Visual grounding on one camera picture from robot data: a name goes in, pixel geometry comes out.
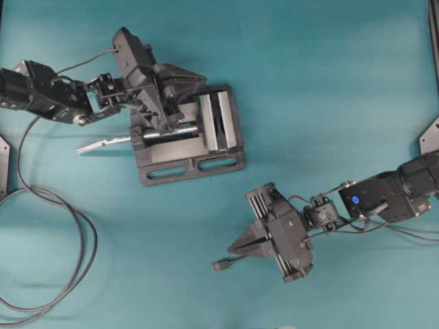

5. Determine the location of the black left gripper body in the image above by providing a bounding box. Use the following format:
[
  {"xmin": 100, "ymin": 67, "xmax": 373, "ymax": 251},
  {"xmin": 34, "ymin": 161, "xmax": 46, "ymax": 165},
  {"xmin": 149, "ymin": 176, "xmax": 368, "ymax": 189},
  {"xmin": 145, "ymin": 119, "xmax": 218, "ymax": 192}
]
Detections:
[{"xmin": 112, "ymin": 27, "xmax": 173, "ymax": 132}]

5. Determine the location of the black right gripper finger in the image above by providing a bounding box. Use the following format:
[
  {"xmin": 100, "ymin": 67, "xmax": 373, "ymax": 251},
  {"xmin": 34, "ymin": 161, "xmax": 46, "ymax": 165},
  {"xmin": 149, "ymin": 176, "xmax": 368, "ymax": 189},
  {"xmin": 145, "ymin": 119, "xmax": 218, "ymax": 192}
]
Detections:
[
  {"xmin": 235, "ymin": 219, "xmax": 271, "ymax": 245},
  {"xmin": 228, "ymin": 240, "xmax": 277, "ymax": 258}
]

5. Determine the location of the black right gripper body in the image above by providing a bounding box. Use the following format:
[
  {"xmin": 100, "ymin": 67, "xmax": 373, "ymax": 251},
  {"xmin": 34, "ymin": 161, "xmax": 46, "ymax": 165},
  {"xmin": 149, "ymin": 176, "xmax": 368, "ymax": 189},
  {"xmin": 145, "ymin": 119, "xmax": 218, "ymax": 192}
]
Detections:
[{"xmin": 246, "ymin": 182, "xmax": 313, "ymax": 284}]

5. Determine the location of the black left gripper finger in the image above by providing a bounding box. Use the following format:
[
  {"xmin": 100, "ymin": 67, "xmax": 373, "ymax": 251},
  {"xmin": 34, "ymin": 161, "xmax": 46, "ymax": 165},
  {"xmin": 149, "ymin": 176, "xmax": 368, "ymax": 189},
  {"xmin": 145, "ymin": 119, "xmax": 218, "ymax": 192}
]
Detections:
[
  {"xmin": 156, "ymin": 63, "xmax": 207, "ymax": 103},
  {"xmin": 163, "ymin": 86, "xmax": 185, "ymax": 130}
]

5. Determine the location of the black USB extension cable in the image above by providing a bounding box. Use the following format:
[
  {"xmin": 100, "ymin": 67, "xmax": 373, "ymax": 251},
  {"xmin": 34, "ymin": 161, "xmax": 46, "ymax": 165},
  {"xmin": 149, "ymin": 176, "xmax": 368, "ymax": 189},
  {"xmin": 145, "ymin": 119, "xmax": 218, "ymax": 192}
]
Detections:
[{"xmin": 0, "ymin": 114, "xmax": 99, "ymax": 315}]

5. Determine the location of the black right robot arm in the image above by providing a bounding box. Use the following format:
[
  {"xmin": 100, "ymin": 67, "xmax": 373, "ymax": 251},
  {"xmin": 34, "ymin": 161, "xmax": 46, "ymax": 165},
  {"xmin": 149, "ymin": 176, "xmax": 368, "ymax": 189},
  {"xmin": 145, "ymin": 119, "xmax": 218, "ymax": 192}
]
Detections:
[{"xmin": 228, "ymin": 151, "xmax": 438, "ymax": 283}]

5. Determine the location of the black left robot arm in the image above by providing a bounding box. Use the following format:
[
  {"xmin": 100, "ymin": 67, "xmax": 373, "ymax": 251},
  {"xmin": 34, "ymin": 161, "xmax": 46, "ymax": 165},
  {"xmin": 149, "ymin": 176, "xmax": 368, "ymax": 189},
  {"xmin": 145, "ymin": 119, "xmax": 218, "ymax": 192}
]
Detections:
[{"xmin": 1, "ymin": 27, "xmax": 207, "ymax": 132}]

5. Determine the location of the black bench vise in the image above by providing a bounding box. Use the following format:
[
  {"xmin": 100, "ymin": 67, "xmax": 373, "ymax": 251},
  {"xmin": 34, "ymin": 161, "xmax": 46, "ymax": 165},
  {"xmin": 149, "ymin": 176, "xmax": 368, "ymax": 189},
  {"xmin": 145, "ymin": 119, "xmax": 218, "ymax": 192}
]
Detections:
[{"xmin": 130, "ymin": 84, "xmax": 246, "ymax": 186}]

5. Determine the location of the silver vise crank handle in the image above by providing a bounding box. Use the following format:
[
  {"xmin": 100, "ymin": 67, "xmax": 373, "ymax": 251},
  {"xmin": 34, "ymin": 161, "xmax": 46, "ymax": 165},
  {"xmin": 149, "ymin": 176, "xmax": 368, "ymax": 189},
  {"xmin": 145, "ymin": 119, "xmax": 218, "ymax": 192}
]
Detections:
[{"xmin": 76, "ymin": 136, "xmax": 131, "ymax": 154}]

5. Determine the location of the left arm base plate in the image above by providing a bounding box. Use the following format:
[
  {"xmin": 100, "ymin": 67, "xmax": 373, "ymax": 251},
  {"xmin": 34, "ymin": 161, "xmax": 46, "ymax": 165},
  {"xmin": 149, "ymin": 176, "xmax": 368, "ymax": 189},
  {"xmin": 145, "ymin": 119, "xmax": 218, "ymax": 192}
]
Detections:
[{"xmin": 0, "ymin": 137, "xmax": 10, "ymax": 199}]

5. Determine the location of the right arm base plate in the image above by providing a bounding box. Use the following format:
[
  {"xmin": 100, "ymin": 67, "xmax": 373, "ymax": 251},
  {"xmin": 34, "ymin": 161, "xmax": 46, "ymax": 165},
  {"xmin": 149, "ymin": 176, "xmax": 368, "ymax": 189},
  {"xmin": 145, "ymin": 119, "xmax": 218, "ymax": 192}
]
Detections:
[{"xmin": 419, "ymin": 117, "xmax": 439, "ymax": 155}]

